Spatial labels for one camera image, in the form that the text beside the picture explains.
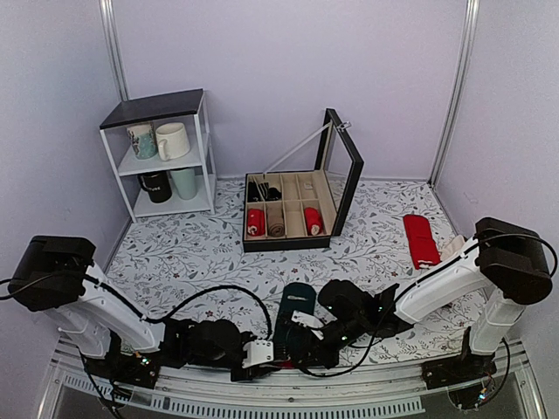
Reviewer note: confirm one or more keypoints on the white ceramic mug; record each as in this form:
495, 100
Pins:
172, 141

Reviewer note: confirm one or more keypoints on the rolled red sock left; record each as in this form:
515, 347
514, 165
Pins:
255, 223

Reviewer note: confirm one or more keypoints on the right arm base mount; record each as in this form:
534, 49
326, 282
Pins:
463, 371

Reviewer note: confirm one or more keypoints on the aluminium front rail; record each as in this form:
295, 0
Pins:
391, 390

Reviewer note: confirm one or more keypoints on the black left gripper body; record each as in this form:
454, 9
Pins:
202, 360

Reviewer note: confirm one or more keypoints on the pale green tumbler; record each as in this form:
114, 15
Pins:
185, 182

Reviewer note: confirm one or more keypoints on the floral tablecloth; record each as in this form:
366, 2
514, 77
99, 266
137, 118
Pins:
195, 264

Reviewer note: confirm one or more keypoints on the rolled tan sock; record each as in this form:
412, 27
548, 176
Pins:
275, 222

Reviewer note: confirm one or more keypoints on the patterned teal mug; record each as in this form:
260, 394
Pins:
143, 141

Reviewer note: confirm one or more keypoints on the white shelf with black top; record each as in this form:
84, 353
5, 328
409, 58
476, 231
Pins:
188, 107

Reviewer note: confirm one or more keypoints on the black mug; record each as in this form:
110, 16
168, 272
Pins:
157, 185

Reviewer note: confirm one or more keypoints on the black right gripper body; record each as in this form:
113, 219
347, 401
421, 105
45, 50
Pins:
355, 329

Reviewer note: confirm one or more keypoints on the rolled red sock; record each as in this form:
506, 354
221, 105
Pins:
255, 223
313, 221

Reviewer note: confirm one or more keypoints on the black socks in box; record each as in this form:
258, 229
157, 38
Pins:
261, 191

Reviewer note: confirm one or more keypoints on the beige and brown sock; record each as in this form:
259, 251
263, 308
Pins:
454, 246

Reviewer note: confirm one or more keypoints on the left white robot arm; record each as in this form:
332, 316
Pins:
58, 276

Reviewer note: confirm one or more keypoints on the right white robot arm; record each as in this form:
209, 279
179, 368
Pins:
505, 256

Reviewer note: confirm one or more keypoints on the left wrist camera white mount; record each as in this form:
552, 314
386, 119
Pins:
257, 352

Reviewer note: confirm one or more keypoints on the black compartment storage box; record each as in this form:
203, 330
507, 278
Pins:
329, 187

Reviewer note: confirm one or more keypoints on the rolled red sock right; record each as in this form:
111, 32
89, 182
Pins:
313, 221

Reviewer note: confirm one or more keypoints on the red folded sock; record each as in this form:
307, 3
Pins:
423, 249

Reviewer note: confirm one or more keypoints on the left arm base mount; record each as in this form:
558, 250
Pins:
134, 369

